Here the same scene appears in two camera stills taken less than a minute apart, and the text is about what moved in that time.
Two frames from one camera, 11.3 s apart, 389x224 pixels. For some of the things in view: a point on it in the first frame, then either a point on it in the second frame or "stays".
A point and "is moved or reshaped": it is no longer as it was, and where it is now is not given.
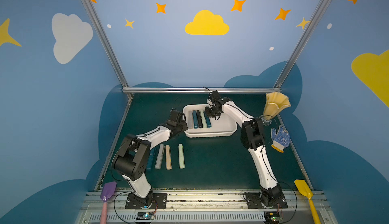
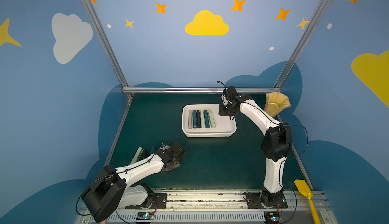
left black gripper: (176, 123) to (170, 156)
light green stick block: (181, 156) is moved or reshaped
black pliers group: (199, 120) stays
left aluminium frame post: (94, 15) stays
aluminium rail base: (205, 208) stays
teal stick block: (195, 120) stays
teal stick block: (207, 120) stays
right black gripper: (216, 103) to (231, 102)
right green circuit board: (272, 217) stays
